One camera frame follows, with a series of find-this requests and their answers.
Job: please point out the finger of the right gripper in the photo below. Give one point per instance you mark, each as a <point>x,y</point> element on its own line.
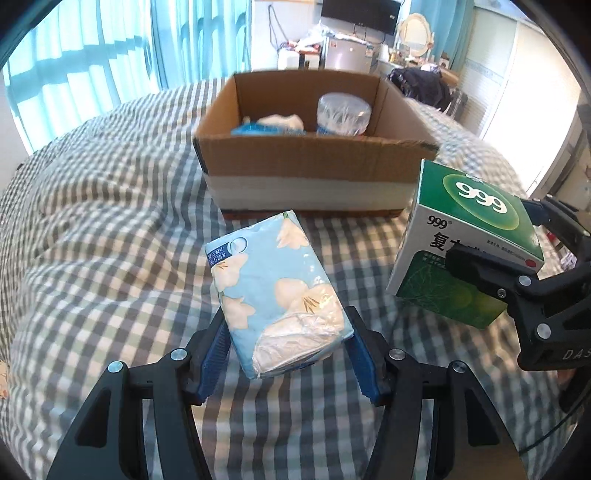
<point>492,275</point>
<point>560,219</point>

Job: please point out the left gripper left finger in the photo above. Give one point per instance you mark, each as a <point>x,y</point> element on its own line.
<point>106,439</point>

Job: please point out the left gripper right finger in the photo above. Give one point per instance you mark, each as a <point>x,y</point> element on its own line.
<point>469,439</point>

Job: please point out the green 999 medicine box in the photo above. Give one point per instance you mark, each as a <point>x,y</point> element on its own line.
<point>453,208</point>

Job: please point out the blue tissue pack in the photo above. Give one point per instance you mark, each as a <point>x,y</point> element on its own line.
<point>281,309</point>

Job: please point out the clear cotton swab jar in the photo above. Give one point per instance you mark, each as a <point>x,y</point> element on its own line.
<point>342,114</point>

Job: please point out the blue pill blister pack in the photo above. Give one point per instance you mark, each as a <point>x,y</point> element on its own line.
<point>249,128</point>

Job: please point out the person's right hand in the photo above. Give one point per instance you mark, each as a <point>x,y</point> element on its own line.
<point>574,385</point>

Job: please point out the white louvered wardrobe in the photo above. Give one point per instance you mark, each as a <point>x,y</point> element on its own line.
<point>522,94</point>

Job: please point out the black jacket on chair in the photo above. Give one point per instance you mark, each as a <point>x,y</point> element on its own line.
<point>426,87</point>

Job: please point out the blue curtain right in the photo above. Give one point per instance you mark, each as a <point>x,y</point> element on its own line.
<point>451,22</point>

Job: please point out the blue curtain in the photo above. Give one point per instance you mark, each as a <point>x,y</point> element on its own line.
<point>193,41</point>
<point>451,22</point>
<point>84,59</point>

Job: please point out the oval vanity mirror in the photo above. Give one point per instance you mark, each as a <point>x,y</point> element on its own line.
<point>415,33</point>

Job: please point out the brown cardboard box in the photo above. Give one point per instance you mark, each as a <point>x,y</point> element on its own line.
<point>373,174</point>

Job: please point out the silver mini fridge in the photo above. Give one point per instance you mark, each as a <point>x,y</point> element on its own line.
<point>347,54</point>

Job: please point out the blue curtain left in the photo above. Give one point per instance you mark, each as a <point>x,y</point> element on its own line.
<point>84,59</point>

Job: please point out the blue curtain middle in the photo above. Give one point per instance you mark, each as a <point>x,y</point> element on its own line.
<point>193,41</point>

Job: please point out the black wall television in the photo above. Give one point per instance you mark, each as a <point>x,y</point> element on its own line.
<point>380,15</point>

